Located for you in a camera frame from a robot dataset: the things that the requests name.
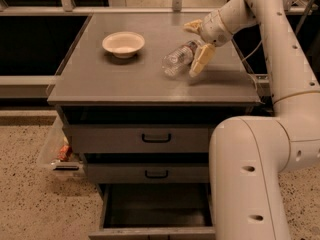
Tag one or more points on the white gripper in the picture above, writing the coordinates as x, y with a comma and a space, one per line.
213, 30

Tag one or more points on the clear plastic water bottle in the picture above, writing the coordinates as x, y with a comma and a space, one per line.
178, 60

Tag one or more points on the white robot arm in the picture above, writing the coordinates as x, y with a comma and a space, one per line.
247, 153

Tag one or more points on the grey drawer cabinet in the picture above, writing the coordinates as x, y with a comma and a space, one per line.
97, 88

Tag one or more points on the grey top drawer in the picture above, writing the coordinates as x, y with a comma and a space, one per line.
132, 139

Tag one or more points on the grey middle drawer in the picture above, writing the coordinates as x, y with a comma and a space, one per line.
147, 173

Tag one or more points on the grey open bottom drawer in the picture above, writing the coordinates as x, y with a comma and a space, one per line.
155, 212

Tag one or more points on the white paper bowl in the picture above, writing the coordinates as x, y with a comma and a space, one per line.
124, 44

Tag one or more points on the red item in bin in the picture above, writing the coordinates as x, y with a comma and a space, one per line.
64, 153

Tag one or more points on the clear plastic storage bin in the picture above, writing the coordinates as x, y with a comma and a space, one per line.
48, 160

